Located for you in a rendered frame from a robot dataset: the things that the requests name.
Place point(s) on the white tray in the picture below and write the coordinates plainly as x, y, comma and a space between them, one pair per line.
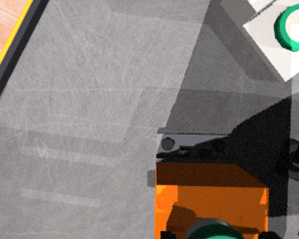
255, 19

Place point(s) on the black table edge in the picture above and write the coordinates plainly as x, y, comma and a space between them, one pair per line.
20, 40

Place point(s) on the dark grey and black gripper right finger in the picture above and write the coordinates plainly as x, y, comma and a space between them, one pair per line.
268, 235

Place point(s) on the orange tube holder plate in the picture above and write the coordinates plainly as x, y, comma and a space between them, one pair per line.
188, 192

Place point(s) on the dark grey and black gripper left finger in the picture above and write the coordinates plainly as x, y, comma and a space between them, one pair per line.
167, 235

